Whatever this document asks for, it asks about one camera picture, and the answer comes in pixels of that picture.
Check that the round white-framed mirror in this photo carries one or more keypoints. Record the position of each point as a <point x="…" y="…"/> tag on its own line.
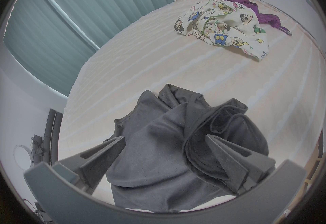
<point x="23" y="156"/>

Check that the pile of clothes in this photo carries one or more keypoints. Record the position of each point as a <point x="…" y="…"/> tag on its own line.
<point x="37" y="146"/>

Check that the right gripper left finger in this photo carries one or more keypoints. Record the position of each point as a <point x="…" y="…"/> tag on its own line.
<point x="94" y="167"/>

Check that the purple garment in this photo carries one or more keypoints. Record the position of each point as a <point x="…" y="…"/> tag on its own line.
<point x="264" y="17"/>

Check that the bed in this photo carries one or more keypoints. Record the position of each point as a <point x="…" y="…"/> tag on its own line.
<point x="178" y="77"/>

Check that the black T-shirt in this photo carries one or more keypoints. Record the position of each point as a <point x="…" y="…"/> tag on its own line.
<point x="158" y="156"/>

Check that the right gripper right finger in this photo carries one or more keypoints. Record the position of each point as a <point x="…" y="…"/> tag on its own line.
<point x="239" y="167"/>

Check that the white printed garment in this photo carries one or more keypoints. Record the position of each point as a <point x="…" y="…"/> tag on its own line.
<point x="229" y="24"/>

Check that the black chest of drawers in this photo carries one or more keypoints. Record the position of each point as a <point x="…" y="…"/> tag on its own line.
<point x="52" y="136"/>

